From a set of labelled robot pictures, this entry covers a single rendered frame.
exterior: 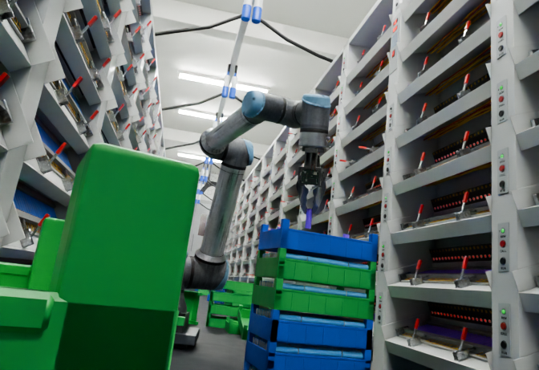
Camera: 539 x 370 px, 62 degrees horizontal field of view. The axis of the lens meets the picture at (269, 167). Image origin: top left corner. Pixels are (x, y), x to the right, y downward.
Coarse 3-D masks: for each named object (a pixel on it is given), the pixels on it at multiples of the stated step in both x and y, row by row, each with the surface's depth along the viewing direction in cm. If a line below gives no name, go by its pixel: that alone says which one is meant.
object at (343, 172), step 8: (384, 136) 199; (376, 152) 207; (360, 160) 225; (368, 160) 216; (376, 160) 209; (336, 168) 257; (344, 168) 258; (352, 168) 236; (360, 168) 226; (368, 168) 254; (376, 168) 244; (344, 176) 248
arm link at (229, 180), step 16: (240, 144) 200; (224, 160) 200; (240, 160) 201; (224, 176) 202; (240, 176) 204; (224, 192) 203; (224, 208) 205; (208, 224) 209; (224, 224) 207; (208, 240) 208; (224, 240) 210; (192, 256) 214; (208, 256) 208; (224, 256) 214; (208, 272) 208; (224, 272) 212; (192, 288) 210; (208, 288) 212
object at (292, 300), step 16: (256, 288) 135; (272, 288) 122; (336, 288) 147; (256, 304) 132; (272, 304) 120; (288, 304) 120; (304, 304) 121; (320, 304) 123; (336, 304) 124; (352, 304) 126; (368, 304) 127
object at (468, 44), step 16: (464, 32) 153; (480, 32) 141; (464, 48) 150; (480, 48) 157; (448, 64) 159; (464, 64) 168; (480, 64) 165; (416, 80) 179; (432, 80) 182; (448, 80) 179; (400, 96) 192
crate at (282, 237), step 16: (288, 224) 124; (272, 240) 129; (288, 240) 123; (304, 240) 125; (320, 240) 126; (336, 240) 128; (352, 240) 130; (320, 256) 136; (336, 256) 128; (352, 256) 129; (368, 256) 130
